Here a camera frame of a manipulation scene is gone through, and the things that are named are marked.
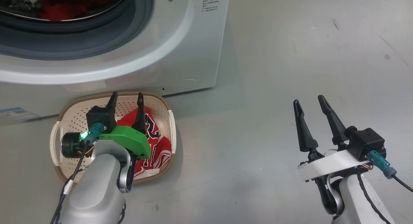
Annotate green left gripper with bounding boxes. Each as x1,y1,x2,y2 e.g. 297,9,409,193
61,92,151,160

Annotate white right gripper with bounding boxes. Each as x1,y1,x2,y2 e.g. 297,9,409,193
293,95,369,182

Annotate red basketball jersey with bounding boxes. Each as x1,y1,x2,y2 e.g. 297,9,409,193
116,107,172,180

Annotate white front-load washing machine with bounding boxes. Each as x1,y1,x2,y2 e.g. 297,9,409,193
0,0,230,121

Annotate cream perforated laundry basket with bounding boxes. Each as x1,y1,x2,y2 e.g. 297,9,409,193
49,91,177,186

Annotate blue energy label sticker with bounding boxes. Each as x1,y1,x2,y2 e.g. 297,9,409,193
0,107,41,122

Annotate teal-plug left camera cable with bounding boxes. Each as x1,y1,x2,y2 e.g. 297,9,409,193
50,123,107,224

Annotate teal-plug camera cable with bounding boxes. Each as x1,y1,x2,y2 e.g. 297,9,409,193
50,123,107,224
367,150,413,193

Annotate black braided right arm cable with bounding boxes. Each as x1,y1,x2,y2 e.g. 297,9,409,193
356,168,392,224

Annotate teal-plug right camera cable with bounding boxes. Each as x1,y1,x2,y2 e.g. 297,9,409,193
367,150,413,193

